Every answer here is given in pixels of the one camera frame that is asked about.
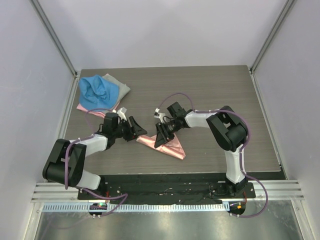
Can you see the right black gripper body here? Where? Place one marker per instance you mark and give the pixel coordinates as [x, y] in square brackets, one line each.
[171, 127]

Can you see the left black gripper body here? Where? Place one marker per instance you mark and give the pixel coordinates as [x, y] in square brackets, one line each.
[126, 131]

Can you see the pink satin napkin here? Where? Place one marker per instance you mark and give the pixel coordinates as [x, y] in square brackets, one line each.
[172, 148]

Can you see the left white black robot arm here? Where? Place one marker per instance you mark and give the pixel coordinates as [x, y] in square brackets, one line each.
[65, 163]

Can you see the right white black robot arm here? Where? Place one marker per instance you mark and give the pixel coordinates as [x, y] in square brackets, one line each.
[229, 130]

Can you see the grey cloth napkin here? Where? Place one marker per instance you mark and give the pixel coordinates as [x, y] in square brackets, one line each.
[123, 88]

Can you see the blue cloth napkin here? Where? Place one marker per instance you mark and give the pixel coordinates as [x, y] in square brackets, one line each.
[97, 93]

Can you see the pink cloth under pile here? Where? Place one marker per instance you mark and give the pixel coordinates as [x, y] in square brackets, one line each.
[97, 112]

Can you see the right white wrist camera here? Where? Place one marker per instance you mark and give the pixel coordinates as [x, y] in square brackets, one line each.
[159, 115]

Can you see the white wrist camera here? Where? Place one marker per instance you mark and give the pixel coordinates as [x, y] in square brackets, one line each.
[122, 112]
[159, 115]

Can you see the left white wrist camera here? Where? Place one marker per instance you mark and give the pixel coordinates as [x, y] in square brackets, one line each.
[122, 112]

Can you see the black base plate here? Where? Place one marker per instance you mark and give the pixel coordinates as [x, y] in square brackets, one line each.
[167, 189]

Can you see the white slotted cable duct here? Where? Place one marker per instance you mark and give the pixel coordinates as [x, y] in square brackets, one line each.
[98, 207]

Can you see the right aluminium frame post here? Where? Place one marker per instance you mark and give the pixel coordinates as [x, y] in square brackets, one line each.
[281, 18]

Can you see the aluminium frame post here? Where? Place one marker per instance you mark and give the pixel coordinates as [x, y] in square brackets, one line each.
[53, 35]
[281, 18]

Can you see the aluminium front rail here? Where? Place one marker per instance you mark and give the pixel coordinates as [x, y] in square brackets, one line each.
[55, 192]

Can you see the left aluminium frame post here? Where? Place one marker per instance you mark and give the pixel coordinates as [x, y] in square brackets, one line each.
[53, 35]

